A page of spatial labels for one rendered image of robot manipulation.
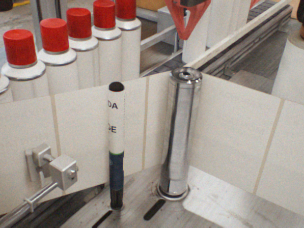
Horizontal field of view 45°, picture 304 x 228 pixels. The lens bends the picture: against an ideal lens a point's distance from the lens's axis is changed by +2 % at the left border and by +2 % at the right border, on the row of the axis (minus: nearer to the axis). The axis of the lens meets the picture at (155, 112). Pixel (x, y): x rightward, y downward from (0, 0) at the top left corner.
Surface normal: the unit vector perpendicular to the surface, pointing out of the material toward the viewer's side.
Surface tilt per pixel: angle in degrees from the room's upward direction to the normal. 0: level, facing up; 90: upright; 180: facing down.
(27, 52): 90
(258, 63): 0
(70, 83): 90
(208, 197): 0
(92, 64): 90
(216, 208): 0
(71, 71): 90
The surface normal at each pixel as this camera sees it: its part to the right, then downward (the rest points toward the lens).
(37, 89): 0.69, 0.44
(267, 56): 0.06, -0.82
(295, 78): -0.73, 0.36
